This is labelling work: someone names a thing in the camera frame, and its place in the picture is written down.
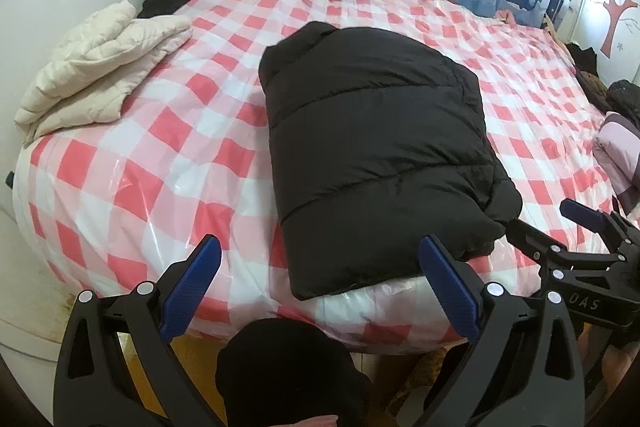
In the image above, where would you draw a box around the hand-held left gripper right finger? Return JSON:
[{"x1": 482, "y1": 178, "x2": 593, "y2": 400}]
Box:
[{"x1": 418, "y1": 235, "x2": 587, "y2": 427}]

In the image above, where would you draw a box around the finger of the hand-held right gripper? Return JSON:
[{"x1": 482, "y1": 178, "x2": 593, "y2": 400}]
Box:
[
  {"x1": 559, "y1": 198, "x2": 634, "y2": 251},
  {"x1": 504, "y1": 218, "x2": 569, "y2": 266}
]

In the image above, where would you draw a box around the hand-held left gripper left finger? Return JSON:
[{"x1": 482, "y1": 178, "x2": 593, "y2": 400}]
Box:
[{"x1": 52, "y1": 234, "x2": 223, "y2": 427}]

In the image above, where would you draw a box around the black puffer jacket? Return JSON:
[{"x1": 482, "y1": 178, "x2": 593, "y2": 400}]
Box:
[{"x1": 257, "y1": 21, "x2": 523, "y2": 302}]

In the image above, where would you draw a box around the person's right forearm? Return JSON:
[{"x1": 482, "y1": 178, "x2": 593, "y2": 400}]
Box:
[{"x1": 580, "y1": 332, "x2": 638, "y2": 413}]

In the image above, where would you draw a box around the lilac striped cloth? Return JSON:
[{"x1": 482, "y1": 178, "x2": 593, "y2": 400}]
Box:
[{"x1": 592, "y1": 111, "x2": 640, "y2": 214}]

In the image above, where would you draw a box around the black furry item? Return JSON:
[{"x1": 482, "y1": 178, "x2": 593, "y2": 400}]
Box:
[{"x1": 606, "y1": 79, "x2": 640, "y2": 130}]

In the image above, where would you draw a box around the person's black clothing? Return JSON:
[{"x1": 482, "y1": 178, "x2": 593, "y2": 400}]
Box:
[{"x1": 215, "y1": 318, "x2": 375, "y2": 427}]

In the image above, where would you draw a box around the bed with pink checked sheet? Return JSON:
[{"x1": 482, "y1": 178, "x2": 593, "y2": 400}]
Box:
[{"x1": 10, "y1": 0, "x2": 640, "y2": 355}]

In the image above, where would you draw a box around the red tree sticker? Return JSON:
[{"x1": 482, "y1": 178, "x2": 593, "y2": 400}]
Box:
[{"x1": 597, "y1": 0, "x2": 640, "y2": 58}]

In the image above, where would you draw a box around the cream quilted jacket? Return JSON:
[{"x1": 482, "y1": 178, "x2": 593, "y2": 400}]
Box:
[{"x1": 14, "y1": 0, "x2": 195, "y2": 142}]

